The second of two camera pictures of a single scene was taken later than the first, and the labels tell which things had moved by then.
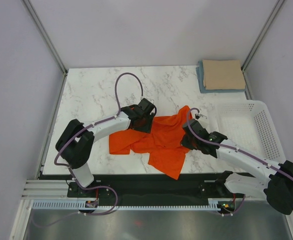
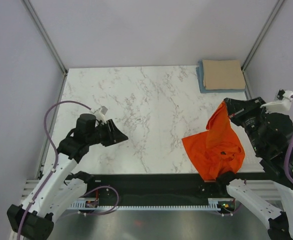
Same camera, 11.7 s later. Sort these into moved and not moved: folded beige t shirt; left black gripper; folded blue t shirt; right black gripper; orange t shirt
Moved: right black gripper; left black gripper; orange t shirt
Not moved: folded blue t shirt; folded beige t shirt
